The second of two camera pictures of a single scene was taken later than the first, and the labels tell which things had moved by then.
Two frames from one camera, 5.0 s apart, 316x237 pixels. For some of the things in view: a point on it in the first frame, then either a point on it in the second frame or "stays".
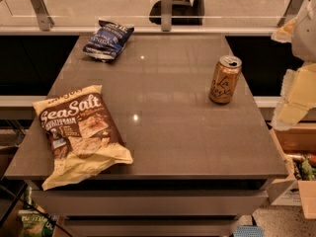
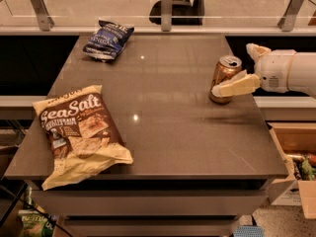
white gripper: x=306 y=37 to x=273 y=70
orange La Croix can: x=225 y=78 stays
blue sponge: x=249 y=231 stays
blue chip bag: x=106 y=42 stays
